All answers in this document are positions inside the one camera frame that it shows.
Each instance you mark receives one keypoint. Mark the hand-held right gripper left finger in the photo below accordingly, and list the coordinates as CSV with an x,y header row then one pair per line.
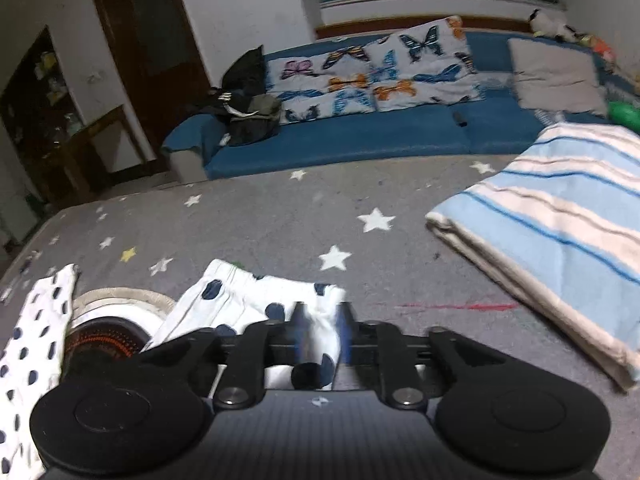
x,y
302,340

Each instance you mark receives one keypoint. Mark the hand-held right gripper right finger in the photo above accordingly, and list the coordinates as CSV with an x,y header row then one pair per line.
x,y
346,340

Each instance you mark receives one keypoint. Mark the white polka dot pants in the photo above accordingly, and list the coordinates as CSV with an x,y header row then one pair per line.
x,y
235,300

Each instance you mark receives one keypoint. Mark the grey star tablecloth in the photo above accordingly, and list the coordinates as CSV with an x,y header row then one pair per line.
x,y
280,220

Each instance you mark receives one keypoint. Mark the round black induction cooker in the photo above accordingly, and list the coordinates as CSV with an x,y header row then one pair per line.
x,y
105,345

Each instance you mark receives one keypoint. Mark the blue sofa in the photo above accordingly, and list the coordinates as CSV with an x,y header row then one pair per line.
x,y
375,135

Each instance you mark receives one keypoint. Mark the olive green bag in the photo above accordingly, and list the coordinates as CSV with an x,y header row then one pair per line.
x,y
267,107

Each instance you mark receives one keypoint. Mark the folded blue striped cloth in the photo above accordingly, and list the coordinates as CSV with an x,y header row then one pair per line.
x,y
550,220

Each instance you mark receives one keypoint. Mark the black bag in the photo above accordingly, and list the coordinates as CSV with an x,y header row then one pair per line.
x,y
242,80

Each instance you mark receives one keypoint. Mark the brown wooden side table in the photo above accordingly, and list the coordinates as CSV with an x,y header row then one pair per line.
x,y
105,140

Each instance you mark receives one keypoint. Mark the brown wooden door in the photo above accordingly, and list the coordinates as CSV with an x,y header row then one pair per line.
x,y
150,45

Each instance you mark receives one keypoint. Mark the grey pillow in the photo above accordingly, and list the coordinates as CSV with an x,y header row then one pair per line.
x,y
555,75

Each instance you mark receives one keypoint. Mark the dark wooden display cabinet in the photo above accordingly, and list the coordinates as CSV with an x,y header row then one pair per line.
x,y
35,120

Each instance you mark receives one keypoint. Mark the green toy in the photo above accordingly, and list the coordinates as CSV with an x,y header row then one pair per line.
x,y
625,116

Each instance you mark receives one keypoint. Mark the white and black plush toy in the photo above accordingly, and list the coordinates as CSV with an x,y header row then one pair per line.
x,y
547,22

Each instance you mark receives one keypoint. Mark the colourful plush toy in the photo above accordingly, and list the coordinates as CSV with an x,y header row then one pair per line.
x,y
600,47

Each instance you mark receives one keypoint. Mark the white wall socket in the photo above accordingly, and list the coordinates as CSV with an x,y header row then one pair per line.
x,y
95,78

